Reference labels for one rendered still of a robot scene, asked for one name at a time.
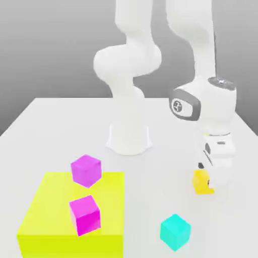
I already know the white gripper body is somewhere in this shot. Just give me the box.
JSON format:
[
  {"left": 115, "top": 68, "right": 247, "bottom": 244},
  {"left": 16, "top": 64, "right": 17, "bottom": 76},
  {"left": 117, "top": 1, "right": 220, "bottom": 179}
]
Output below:
[{"left": 202, "top": 150, "right": 236, "bottom": 187}]

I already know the small yellow cube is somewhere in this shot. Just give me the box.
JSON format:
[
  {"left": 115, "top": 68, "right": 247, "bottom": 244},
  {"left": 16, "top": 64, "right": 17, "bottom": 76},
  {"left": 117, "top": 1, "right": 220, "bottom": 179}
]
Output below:
[{"left": 192, "top": 169, "right": 215, "bottom": 196}]

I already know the small cyan cube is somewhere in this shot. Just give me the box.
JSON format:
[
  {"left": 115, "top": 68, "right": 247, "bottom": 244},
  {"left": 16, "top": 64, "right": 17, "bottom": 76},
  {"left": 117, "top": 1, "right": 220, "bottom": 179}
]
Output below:
[{"left": 160, "top": 213, "right": 191, "bottom": 252}]

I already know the small purple cube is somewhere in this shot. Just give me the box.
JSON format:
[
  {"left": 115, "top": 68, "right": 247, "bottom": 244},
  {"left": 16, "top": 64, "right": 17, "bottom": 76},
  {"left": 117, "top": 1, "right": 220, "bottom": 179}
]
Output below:
[{"left": 70, "top": 154, "right": 102, "bottom": 189}]

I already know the small magenta cube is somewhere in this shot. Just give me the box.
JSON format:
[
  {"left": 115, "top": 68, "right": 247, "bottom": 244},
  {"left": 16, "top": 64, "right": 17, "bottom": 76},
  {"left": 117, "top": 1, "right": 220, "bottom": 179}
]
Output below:
[{"left": 69, "top": 195, "right": 101, "bottom": 237}]

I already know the large yellow box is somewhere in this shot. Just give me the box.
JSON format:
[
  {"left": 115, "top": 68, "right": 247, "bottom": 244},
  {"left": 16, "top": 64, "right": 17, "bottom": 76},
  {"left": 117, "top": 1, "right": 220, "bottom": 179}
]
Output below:
[{"left": 16, "top": 171, "right": 125, "bottom": 258}]

